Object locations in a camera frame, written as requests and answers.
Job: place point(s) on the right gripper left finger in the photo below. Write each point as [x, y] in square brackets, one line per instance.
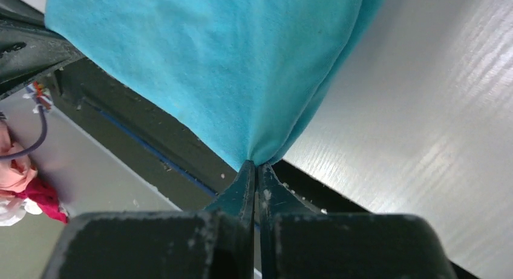
[216, 242]

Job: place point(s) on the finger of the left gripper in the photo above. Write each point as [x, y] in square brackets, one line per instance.
[29, 51]

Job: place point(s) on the cyan t-shirt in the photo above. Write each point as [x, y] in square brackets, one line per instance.
[245, 76]

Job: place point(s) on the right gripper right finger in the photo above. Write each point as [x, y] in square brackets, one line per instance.
[298, 242]

